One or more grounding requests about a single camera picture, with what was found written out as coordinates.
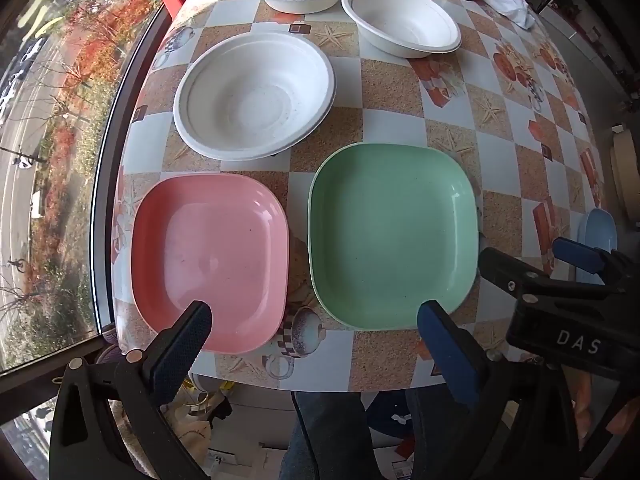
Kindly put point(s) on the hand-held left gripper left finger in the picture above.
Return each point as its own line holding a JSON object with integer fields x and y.
{"x": 187, "y": 340}

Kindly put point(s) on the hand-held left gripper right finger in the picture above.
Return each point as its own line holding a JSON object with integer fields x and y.
{"x": 445, "y": 350}

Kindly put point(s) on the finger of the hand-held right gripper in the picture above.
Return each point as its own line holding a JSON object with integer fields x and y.
{"x": 505, "y": 272}
{"x": 575, "y": 255}

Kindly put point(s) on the blue square plate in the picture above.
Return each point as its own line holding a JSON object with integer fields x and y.
{"x": 597, "y": 227}

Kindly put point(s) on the pink square plate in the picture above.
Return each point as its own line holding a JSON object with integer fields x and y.
{"x": 210, "y": 250}

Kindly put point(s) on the green square plate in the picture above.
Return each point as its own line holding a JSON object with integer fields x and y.
{"x": 390, "y": 230}

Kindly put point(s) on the dark blue round object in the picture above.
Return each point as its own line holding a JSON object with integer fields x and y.
{"x": 392, "y": 410}

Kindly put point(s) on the beige cloth bag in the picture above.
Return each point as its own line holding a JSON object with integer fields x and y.
{"x": 200, "y": 430}

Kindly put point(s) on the beige round stool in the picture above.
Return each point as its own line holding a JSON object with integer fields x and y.
{"x": 627, "y": 170}

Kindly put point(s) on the person's left leg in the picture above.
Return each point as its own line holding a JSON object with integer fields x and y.
{"x": 325, "y": 435}

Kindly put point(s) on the printed checkered tablecloth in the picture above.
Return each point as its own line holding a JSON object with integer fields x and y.
{"x": 390, "y": 105}

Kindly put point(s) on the white crumpled cloth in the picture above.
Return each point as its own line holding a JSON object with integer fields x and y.
{"x": 510, "y": 5}

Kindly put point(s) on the black window frame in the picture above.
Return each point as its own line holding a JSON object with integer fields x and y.
{"x": 107, "y": 160}

